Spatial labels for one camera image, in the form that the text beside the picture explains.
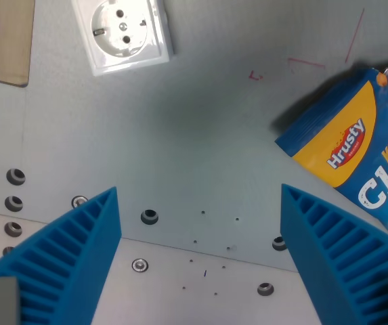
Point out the blue yellow Hrusty snack bag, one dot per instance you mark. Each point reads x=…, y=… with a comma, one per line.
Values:
x=359, y=149

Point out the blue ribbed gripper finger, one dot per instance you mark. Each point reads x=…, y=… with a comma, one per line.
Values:
x=342, y=260
x=61, y=257

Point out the silver screw head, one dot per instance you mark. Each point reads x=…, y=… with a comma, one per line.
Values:
x=78, y=201
x=139, y=265

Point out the white wall power socket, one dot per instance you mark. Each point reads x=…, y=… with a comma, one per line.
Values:
x=126, y=34

